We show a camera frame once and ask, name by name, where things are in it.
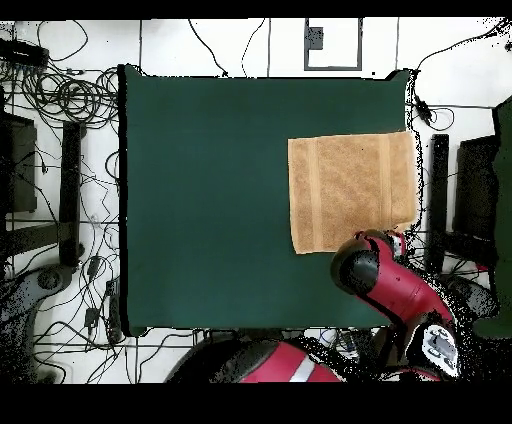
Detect tan terry towel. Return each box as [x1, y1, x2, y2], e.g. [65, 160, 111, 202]
[286, 130, 419, 256]

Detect dark green table cloth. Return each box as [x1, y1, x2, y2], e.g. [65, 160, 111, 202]
[117, 63, 413, 338]

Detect grey floor socket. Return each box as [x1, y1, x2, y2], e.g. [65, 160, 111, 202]
[304, 26, 324, 51]

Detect black stand base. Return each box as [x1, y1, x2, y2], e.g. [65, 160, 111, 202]
[3, 120, 86, 268]
[424, 133, 497, 275]

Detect grey swivel chair base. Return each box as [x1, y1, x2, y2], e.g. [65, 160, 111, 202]
[445, 275, 501, 325]
[0, 265, 75, 325]

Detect black box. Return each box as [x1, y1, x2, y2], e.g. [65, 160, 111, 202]
[0, 111, 38, 215]
[453, 135, 499, 241]

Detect green cloth beside table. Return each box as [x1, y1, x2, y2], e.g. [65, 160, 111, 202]
[471, 94, 512, 341]

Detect black power strip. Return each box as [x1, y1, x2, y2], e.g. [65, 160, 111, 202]
[0, 38, 50, 68]

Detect thin black cable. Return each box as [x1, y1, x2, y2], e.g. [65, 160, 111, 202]
[240, 17, 267, 78]
[187, 17, 230, 78]

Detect grey floor hatch frame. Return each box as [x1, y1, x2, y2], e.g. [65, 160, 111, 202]
[303, 17, 364, 72]

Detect black cable with adapter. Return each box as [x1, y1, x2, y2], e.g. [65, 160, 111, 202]
[411, 17, 512, 132]

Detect coiled black cables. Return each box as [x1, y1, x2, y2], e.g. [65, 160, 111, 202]
[0, 59, 120, 129]

